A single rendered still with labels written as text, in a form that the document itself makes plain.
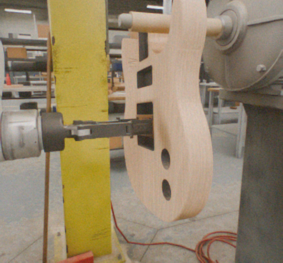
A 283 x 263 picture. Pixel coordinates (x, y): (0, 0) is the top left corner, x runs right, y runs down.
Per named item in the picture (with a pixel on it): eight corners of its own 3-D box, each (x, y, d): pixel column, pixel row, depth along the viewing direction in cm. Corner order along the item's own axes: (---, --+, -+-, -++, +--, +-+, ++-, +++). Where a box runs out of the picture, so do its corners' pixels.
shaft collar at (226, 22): (232, 37, 46) (216, 42, 50) (233, 12, 45) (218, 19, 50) (223, 37, 45) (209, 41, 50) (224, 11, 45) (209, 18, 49)
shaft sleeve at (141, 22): (221, 34, 46) (211, 37, 49) (222, 16, 45) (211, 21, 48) (133, 29, 40) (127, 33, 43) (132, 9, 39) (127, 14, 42)
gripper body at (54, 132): (43, 149, 49) (89, 145, 52) (41, 156, 41) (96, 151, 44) (41, 112, 48) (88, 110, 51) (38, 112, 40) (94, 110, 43)
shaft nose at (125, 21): (132, 27, 40) (128, 30, 42) (131, 12, 40) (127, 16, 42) (121, 26, 39) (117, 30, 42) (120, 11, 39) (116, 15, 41)
